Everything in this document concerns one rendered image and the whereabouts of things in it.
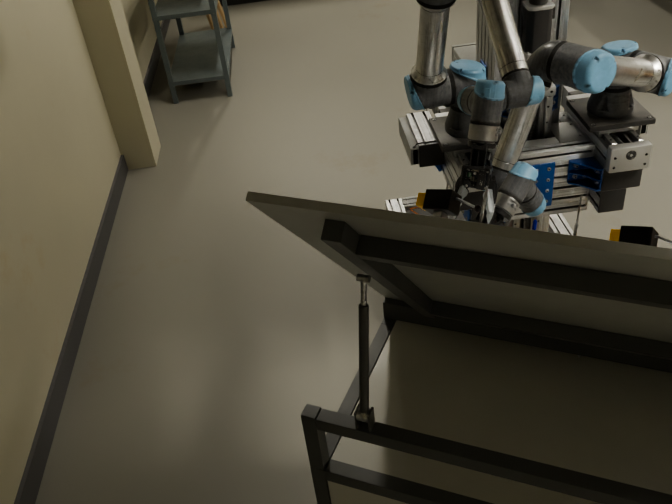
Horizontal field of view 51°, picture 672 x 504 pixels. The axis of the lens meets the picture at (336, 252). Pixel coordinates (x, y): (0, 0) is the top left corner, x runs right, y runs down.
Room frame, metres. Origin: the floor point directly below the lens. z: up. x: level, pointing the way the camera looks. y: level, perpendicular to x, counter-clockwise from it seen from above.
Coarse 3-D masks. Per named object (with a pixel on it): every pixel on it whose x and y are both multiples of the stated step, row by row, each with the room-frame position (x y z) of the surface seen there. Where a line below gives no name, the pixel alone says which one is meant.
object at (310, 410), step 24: (312, 408) 1.16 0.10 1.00; (312, 432) 1.13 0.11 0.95; (336, 432) 1.11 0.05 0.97; (360, 432) 1.08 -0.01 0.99; (384, 432) 1.07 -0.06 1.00; (408, 432) 1.06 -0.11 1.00; (312, 456) 1.14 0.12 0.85; (432, 456) 1.00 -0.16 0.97; (456, 456) 0.98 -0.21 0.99; (480, 456) 0.97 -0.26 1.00; (504, 456) 0.96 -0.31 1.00; (528, 480) 0.91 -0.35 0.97; (552, 480) 0.89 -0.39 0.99; (576, 480) 0.88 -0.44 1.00; (600, 480) 0.87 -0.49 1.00
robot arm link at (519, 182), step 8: (512, 168) 1.73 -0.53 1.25; (520, 168) 1.71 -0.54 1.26; (528, 168) 1.71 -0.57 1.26; (512, 176) 1.70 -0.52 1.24; (520, 176) 1.69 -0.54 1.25; (528, 176) 1.69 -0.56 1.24; (536, 176) 1.71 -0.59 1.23; (504, 184) 1.70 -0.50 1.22; (512, 184) 1.68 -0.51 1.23; (520, 184) 1.68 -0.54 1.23; (528, 184) 1.68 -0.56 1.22; (504, 192) 1.67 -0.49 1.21; (512, 192) 1.67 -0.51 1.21; (520, 192) 1.67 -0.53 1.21; (528, 192) 1.68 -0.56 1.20; (520, 200) 1.66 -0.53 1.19
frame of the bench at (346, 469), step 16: (384, 320) 1.66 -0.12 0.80; (384, 336) 1.59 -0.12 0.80; (352, 384) 1.41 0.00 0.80; (352, 400) 1.35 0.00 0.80; (336, 464) 1.14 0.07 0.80; (320, 480) 1.13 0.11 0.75; (336, 480) 1.11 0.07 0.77; (352, 480) 1.09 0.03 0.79; (368, 480) 1.08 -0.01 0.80; (384, 480) 1.08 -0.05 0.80; (400, 480) 1.07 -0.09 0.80; (320, 496) 1.14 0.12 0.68; (384, 496) 1.06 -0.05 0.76; (400, 496) 1.04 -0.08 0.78; (416, 496) 1.02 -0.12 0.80; (432, 496) 1.02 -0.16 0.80; (448, 496) 1.01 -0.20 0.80; (464, 496) 1.01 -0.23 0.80
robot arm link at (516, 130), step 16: (544, 48) 1.92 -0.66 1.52; (528, 64) 1.93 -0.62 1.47; (544, 64) 1.89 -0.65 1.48; (544, 80) 1.89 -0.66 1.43; (512, 112) 1.90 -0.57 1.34; (528, 112) 1.88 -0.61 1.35; (512, 128) 1.87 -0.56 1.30; (528, 128) 1.87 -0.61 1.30; (512, 144) 1.85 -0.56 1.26; (496, 160) 1.85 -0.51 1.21; (512, 160) 1.84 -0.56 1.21; (496, 176) 1.83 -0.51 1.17
